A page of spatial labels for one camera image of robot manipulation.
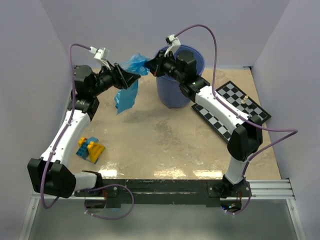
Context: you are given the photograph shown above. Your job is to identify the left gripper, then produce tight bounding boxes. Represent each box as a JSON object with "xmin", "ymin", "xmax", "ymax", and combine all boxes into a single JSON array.
[{"xmin": 90, "ymin": 61, "xmax": 141, "ymax": 97}]

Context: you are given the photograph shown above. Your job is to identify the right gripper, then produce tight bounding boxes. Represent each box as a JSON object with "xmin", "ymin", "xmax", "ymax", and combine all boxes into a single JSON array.
[{"xmin": 144, "ymin": 49, "xmax": 185, "ymax": 84}]

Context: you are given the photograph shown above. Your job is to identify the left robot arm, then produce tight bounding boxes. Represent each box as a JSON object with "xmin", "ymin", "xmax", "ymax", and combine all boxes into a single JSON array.
[{"xmin": 27, "ymin": 63, "xmax": 141, "ymax": 198}]

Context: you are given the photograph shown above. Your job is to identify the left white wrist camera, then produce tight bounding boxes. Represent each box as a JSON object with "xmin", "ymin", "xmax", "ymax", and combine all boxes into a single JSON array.
[{"xmin": 89, "ymin": 46, "xmax": 111, "ymax": 70}]

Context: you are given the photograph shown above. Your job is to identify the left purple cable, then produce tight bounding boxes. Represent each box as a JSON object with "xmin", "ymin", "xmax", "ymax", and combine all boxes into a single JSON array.
[{"xmin": 39, "ymin": 43, "xmax": 135, "ymax": 220}]

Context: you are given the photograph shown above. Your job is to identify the white chess piece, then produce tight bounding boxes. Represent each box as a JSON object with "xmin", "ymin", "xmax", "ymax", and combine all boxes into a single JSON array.
[{"xmin": 241, "ymin": 95, "xmax": 249, "ymax": 105}]

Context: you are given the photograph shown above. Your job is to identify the blue plastic trash bin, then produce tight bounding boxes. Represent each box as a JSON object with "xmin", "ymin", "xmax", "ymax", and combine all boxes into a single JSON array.
[{"xmin": 156, "ymin": 44, "xmax": 205, "ymax": 109}]

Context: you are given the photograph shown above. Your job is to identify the black white chessboard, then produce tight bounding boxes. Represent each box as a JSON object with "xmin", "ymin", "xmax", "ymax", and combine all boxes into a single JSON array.
[{"xmin": 191, "ymin": 80, "xmax": 272, "ymax": 145}]

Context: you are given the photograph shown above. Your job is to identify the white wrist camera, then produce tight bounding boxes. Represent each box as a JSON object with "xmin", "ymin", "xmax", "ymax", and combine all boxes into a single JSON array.
[
  {"xmin": 164, "ymin": 34, "xmax": 181, "ymax": 57},
  {"xmin": 89, "ymin": 46, "xmax": 111, "ymax": 70}
]

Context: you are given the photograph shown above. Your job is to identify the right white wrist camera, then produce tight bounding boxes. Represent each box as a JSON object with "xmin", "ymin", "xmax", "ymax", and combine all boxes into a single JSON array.
[{"xmin": 164, "ymin": 34, "xmax": 181, "ymax": 57}]

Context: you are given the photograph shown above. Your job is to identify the purple cable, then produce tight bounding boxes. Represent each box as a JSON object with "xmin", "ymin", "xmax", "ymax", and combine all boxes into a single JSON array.
[
  {"xmin": 174, "ymin": 24, "xmax": 299, "ymax": 216},
  {"xmin": 39, "ymin": 43, "xmax": 135, "ymax": 220}
]

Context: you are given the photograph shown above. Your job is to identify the aluminium frame rail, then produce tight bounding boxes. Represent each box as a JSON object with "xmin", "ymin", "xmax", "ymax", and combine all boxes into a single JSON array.
[{"xmin": 31, "ymin": 177, "xmax": 296, "ymax": 201}]

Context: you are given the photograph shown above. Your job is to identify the yellow blue toy block pile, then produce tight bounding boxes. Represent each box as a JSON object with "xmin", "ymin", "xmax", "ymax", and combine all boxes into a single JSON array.
[{"xmin": 76, "ymin": 137, "xmax": 106, "ymax": 164}]

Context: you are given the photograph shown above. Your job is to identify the single blue trash bag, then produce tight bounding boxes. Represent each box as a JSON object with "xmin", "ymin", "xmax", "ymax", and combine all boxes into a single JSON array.
[{"xmin": 114, "ymin": 53, "xmax": 150, "ymax": 114}]

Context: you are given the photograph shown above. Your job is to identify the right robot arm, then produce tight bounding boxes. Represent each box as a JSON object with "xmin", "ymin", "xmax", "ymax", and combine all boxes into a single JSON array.
[{"xmin": 144, "ymin": 50, "xmax": 263, "ymax": 198}]

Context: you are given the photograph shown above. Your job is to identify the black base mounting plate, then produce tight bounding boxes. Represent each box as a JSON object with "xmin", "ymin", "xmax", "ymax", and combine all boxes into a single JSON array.
[{"xmin": 74, "ymin": 179, "xmax": 251, "ymax": 208}]

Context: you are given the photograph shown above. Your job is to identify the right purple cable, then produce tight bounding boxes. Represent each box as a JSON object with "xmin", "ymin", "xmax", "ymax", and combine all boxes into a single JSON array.
[{"xmin": 174, "ymin": 24, "xmax": 299, "ymax": 216}]

